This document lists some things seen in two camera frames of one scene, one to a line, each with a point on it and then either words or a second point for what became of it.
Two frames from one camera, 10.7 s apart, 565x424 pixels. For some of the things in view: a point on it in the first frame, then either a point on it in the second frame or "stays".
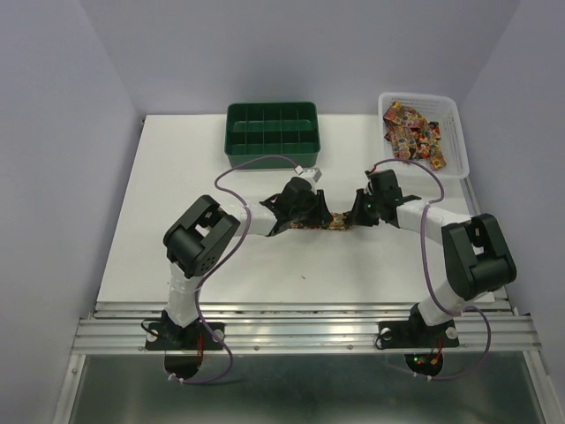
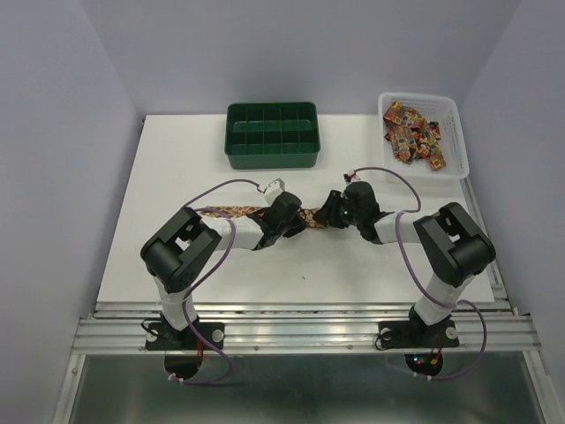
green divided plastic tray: x=285 y=129 stays
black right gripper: x=357 y=217 → x=328 y=208
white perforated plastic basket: x=453 y=143 stays
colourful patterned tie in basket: x=412 y=136 stays
